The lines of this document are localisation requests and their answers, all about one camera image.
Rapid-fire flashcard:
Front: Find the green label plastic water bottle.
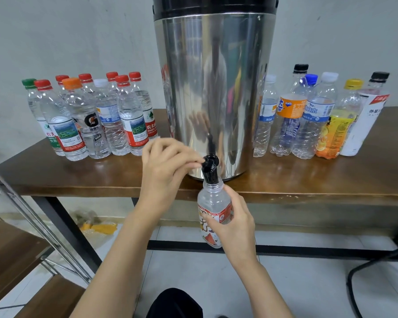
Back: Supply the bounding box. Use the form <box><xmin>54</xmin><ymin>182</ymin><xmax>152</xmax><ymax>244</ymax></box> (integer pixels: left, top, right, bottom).
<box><xmin>22</xmin><ymin>79</ymin><xmax>66</xmax><ymax>156</ymax></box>

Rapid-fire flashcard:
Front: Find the person's right hand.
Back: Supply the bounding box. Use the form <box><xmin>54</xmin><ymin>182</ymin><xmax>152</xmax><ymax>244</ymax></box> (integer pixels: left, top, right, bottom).
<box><xmin>206</xmin><ymin>185</ymin><xmax>258</xmax><ymax>270</ymax></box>

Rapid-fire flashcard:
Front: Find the wooden stool with black frame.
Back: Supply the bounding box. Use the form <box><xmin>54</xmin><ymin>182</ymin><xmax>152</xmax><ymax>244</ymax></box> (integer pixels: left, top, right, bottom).
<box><xmin>346</xmin><ymin>222</ymin><xmax>398</xmax><ymax>318</ymax></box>

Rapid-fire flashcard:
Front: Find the person's left hand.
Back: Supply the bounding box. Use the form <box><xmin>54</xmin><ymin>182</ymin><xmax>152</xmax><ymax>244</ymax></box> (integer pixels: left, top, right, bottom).
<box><xmin>136</xmin><ymin>137</ymin><xmax>205</xmax><ymax>224</ymax></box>

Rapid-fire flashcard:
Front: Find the stainless steel water dispenser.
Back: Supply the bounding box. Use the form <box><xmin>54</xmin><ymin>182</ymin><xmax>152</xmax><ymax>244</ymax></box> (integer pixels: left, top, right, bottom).
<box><xmin>152</xmin><ymin>0</ymin><xmax>279</xmax><ymax>182</ymax></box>

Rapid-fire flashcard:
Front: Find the black metal table frame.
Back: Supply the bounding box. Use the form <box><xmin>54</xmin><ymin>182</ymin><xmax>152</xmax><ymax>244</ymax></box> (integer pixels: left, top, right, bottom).
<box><xmin>33</xmin><ymin>195</ymin><xmax>398</xmax><ymax>276</ymax></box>

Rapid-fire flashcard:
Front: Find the yellow debris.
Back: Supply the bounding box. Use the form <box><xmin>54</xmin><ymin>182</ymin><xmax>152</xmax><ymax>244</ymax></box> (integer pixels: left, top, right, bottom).
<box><xmin>80</xmin><ymin>222</ymin><xmax>119</xmax><ymax>236</ymax></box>

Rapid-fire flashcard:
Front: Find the wooden metal shelf rack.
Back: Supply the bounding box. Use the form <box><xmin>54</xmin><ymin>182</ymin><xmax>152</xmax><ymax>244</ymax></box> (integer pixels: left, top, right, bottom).
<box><xmin>0</xmin><ymin>159</ymin><xmax>97</xmax><ymax>318</ymax></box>

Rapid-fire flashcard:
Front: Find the cluster of plastic bottles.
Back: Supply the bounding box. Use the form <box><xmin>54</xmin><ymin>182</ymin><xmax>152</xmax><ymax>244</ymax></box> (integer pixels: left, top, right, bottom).
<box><xmin>252</xmin><ymin>63</ymin><xmax>391</xmax><ymax>160</ymax></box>

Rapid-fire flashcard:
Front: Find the person's left forearm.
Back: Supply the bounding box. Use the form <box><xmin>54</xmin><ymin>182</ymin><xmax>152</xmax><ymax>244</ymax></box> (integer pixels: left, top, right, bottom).
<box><xmin>69</xmin><ymin>212</ymin><xmax>161</xmax><ymax>318</ymax></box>

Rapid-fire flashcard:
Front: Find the orange cap clear plastic bottle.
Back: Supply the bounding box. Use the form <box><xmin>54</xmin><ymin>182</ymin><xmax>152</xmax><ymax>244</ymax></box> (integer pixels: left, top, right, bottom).
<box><xmin>61</xmin><ymin>77</ymin><xmax>111</xmax><ymax>159</ymax></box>

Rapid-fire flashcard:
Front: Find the person's black trouser leg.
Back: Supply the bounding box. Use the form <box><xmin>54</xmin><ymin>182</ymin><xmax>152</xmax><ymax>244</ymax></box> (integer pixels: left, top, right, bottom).
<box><xmin>146</xmin><ymin>288</ymin><xmax>203</xmax><ymax>318</ymax></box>

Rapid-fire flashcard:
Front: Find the white-cap blue-label bottle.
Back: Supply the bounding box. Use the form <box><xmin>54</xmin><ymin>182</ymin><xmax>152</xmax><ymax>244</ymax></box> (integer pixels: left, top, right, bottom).
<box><xmin>93</xmin><ymin>78</ymin><xmax>130</xmax><ymax>156</ymax></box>

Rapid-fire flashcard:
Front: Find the white patterned label plastic bottle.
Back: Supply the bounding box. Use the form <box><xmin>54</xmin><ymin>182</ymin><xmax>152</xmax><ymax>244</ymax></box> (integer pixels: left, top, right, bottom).
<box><xmin>197</xmin><ymin>178</ymin><xmax>234</xmax><ymax>249</ymax></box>

